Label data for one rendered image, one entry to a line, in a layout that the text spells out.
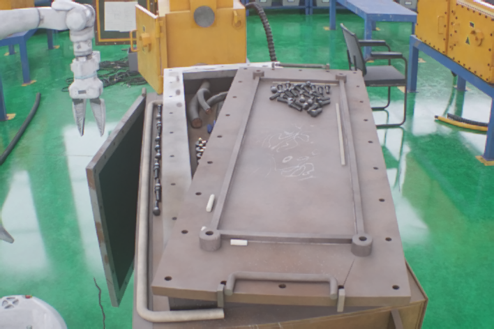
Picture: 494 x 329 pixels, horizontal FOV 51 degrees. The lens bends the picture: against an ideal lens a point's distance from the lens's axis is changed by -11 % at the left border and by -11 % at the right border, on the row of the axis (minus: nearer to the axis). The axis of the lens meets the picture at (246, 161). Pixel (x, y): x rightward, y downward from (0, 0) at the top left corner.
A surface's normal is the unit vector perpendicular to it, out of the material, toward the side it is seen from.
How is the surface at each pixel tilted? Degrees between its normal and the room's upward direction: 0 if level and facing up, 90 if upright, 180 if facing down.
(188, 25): 90
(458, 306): 0
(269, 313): 0
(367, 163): 0
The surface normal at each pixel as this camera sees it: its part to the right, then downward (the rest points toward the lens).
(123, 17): -0.16, 0.44
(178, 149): -0.01, -0.90
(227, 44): 0.16, 0.44
